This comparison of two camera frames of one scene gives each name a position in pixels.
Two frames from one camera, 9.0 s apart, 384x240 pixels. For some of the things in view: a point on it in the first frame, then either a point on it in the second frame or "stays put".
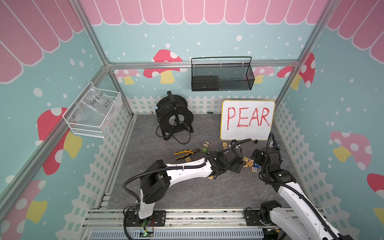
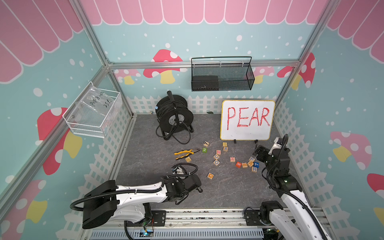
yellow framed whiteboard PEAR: (246, 119) stays put
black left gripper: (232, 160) to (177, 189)
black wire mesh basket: (222, 74) stays put
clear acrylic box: (94, 112) stays put
